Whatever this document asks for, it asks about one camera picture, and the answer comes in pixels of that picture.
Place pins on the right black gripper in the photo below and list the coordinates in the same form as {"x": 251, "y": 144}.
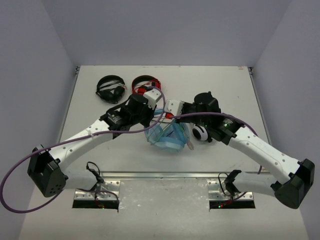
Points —
{"x": 186, "y": 105}

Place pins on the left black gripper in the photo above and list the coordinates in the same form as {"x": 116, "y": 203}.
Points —
{"x": 149, "y": 116}

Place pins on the light blue headphones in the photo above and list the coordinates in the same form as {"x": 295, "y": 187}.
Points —
{"x": 171, "y": 138}

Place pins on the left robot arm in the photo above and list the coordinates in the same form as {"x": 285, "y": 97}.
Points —
{"x": 49, "y": 169}

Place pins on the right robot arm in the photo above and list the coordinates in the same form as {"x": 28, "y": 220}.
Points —
{"x": 288, "y": 179}

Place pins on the white black headphones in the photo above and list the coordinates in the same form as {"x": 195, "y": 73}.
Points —
{"x": 203, "y": 134}

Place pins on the red black headphones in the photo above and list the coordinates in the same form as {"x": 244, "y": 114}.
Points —
{"x": 141, "y": 84}

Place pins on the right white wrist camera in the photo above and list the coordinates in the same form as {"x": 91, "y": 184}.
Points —
{"x": 173, "y": 108}

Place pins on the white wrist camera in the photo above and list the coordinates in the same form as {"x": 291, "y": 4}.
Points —
{"x": 173, "y": 108}
{"x": 152, "y": 95}

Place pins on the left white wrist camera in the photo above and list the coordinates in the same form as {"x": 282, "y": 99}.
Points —
{"x": 152, "y": 95}

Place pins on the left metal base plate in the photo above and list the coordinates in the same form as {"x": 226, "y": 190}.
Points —
{"x": 109, "y": 190}

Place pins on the metal base plate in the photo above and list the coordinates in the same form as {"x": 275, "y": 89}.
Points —
{"x": 109, "y": 190}
{"x": 215, "y": 193}

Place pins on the aluminium table edge rail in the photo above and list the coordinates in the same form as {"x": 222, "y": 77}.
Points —
{"x": 158, "y": 175}

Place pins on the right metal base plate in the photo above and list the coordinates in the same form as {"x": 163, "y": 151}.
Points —
{"x": 215, "y": 193}

